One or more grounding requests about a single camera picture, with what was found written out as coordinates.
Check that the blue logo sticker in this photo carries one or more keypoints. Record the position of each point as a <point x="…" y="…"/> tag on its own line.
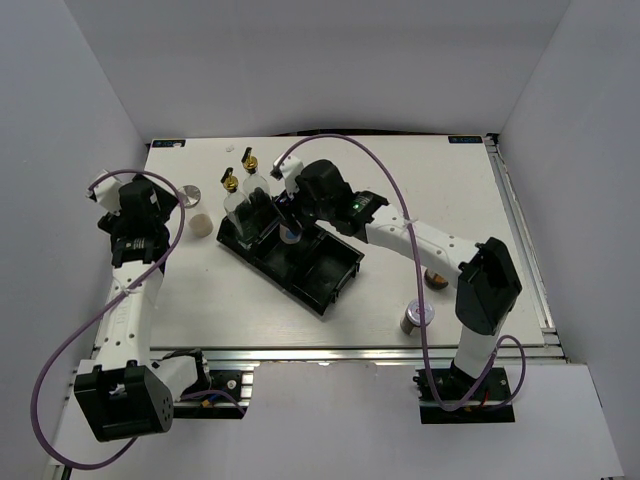
<point x="465" y="139"/>
<point x="168" y="143"/>

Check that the black three-compartment tray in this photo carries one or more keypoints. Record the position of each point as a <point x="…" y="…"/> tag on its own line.
<point x="314" y="270"/>

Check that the silver-lid clear shaker jar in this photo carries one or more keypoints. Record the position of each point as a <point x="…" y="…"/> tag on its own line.
<point x="198" y="218"/>

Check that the white blue-label shaker bottle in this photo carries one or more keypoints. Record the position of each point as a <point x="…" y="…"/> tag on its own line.
<point x="288" y="237"/>

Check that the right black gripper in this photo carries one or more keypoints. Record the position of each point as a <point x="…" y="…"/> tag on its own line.
<point x="284" y="207"/>

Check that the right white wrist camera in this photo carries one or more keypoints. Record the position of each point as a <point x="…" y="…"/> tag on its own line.
<point x="287" y="168"/>

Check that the red-lid dark sauce jar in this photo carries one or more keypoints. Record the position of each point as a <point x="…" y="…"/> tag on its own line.
<point x="435" y="281"/>

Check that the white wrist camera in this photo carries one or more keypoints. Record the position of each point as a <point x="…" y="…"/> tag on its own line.
<point x="106" y="194"/>
<point x="287" y="168"/>

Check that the aluminium front rail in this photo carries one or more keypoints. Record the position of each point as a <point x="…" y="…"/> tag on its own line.
<point x="326" y="355"/>

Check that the small silver-lid spice jar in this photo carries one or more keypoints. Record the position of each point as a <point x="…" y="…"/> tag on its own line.
<point x="411" y="319"/>

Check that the left blue logo sticker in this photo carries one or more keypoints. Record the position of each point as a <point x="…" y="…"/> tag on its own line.
<point x="168" y="143"/>

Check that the clear oil glass bottle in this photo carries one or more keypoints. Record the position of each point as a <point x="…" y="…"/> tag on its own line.
<point x="239" y="210"/>

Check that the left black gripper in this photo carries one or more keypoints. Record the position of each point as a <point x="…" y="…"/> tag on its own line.
<point x="112" y="224"/>

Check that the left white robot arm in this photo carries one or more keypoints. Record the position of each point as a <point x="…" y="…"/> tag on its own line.
<point x="128" y="394"/>

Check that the dark sauce glass bottle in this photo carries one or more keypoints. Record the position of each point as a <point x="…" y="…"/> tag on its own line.
<point x="257" y="208"/>

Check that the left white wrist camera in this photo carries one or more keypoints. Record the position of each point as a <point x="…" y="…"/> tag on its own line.
<point x="106" y="194"/>

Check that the right blue logo sticker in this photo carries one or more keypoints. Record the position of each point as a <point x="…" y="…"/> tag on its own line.
<point x="465" y="139"/>

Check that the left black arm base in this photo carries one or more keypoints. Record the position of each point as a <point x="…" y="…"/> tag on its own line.
<point x="216" y="394"/>

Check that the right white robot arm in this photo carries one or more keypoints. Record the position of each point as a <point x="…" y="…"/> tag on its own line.
<point x="482" y="274"/>

